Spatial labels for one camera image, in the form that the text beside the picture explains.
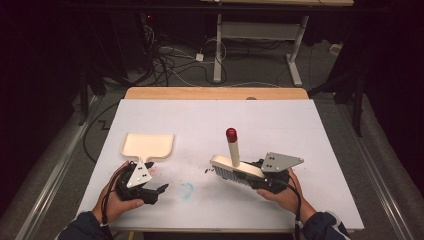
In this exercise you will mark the cream plastic dustpan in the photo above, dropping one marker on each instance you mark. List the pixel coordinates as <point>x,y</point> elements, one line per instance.
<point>148,145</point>

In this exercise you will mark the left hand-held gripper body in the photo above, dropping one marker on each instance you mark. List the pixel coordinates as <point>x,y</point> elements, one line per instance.
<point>139,175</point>

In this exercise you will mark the white desk frame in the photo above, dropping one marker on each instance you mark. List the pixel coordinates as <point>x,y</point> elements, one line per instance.
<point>217,50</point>

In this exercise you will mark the white power adapter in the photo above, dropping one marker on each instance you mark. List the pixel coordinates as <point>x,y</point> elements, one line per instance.
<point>199,57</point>

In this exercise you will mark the cream brush with red tip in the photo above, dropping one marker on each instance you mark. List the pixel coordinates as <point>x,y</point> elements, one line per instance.
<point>233,153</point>

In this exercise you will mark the person's right hand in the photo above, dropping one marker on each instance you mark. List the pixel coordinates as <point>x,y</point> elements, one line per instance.
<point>288,201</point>

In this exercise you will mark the white floor box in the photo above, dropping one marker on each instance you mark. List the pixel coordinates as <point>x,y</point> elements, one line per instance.
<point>335,49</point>

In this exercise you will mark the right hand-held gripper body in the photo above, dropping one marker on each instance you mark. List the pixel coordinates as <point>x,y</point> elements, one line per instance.
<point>280,163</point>

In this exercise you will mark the aluminium floor rail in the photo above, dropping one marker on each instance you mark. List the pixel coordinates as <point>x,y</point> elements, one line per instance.
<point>60,166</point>
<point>376,173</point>

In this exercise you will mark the wooden table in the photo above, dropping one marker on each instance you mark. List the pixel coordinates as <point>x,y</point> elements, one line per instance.
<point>213,93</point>

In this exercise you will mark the white table cover sheet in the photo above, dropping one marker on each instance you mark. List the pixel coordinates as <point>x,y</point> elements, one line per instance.
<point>213,116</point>

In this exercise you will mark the person's left hand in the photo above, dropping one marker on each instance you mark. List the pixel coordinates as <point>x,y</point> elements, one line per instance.
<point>110,203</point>

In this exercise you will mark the black stand leg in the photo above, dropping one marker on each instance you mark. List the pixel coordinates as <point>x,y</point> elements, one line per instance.
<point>83,100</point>
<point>358,106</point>

